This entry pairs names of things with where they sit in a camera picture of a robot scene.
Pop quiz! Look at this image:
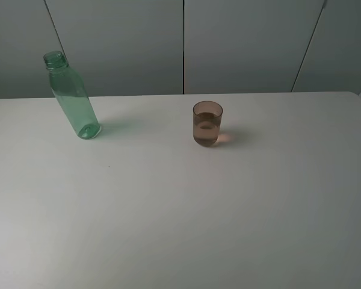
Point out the green transparent plastic bottle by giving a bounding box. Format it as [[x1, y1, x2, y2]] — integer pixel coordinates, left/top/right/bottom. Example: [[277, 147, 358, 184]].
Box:
[[43, 51, 102, 140]]

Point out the pink translucent plastic cup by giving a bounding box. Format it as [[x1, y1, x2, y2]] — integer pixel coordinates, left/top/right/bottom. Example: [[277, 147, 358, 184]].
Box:
[[193, 101, 223, 147]]

